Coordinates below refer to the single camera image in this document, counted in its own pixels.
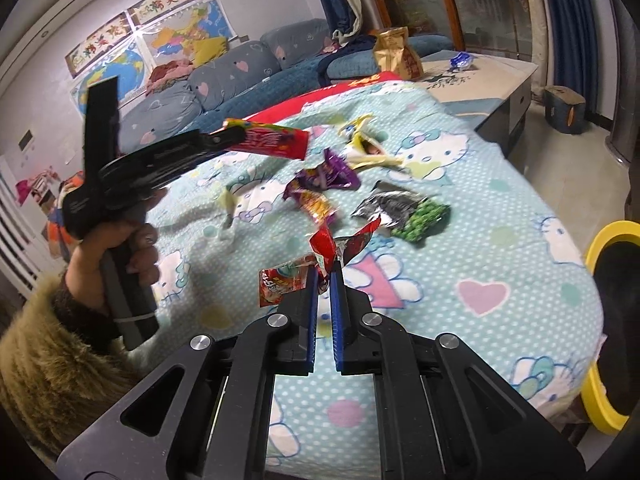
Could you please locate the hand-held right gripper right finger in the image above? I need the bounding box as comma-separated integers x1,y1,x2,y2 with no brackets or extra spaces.
329,260,586,480

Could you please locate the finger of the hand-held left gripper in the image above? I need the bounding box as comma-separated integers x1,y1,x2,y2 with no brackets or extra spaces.
145,125,247,166
125,149,221,193

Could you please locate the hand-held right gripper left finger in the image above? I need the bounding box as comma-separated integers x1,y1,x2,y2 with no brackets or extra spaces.
57,265,321,480

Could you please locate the red white printed wrapper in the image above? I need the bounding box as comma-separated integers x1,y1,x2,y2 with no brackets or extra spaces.
257,254,318,308

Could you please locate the long red wrapper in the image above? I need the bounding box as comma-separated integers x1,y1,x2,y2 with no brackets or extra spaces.
220,117,308,162

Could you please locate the yellow round bin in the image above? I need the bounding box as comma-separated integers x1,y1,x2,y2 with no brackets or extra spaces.
580,220,640,436

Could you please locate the person's left hand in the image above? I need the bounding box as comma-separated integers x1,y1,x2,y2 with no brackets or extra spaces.
67,191,168,311

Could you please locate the grey heart print sofa cushion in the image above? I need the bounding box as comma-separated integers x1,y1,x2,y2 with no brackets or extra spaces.
187,40,281,111
260,19,331,68
120,80,203,148

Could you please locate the world map poster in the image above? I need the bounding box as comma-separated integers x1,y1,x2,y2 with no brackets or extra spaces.
70,42,153,111

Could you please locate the pink clothes pile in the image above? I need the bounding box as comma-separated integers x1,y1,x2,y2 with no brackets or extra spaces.
147,60,196,93

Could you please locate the yellow cushion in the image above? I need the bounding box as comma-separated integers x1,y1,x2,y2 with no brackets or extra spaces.
192,35,231,67

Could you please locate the blue sofa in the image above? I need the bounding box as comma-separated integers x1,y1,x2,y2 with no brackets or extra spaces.
117,19,453,133

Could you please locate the red yellow wrapper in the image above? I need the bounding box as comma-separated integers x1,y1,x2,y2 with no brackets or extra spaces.
295,187,337,226

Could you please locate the colourful clothes pile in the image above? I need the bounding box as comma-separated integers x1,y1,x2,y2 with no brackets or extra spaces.
15,169,86,261

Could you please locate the country map poster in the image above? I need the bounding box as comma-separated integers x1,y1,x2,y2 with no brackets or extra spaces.
145,0,238,58

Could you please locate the red blanket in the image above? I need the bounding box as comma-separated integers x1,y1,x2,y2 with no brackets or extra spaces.
245,71,401,126

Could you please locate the purple wrapper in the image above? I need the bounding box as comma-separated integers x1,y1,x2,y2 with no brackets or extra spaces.
282,147,360,201

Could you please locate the silver green pea packet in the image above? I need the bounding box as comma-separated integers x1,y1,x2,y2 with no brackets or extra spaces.
350,180,451,243

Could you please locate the white slatted rack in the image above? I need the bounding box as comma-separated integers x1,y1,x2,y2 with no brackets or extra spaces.
0,175,53,298

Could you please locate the dark blue cloth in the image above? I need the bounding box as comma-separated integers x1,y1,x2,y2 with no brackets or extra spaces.
317,35,381,86

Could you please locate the cartoon cat printed blanket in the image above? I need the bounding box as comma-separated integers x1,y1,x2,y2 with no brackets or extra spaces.
145,80,606,466

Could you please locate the brown paper bag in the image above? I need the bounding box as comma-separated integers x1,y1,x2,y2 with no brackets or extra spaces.
372,26,425,81

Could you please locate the grey coffee table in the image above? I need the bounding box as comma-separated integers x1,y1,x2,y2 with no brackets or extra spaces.
420,49,540,158

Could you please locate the dark storage stool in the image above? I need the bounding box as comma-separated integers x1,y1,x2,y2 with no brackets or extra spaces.
542,85,587,135

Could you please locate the grey tower air conditioner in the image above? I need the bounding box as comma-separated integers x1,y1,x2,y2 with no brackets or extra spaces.
602,0,640,163

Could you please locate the embroidered wall banner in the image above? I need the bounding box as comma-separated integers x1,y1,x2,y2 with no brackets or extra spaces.
127,0,203,26
65,12,136,78

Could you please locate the wooden frame sliding glass door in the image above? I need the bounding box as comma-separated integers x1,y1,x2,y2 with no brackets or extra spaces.
360,0,543,58

